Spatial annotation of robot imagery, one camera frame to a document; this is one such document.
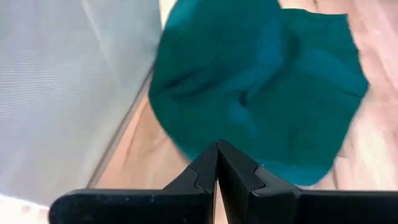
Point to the dark green towel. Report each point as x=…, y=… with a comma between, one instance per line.
x=248, y=77

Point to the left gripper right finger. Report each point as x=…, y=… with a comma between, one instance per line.
x=295, y=207

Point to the white towel with red checks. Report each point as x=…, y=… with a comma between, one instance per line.
x=18, y=211

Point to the cardboard box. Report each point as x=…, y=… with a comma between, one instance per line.
x=62, y=93

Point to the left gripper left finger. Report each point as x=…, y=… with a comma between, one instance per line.
x=140, y=205

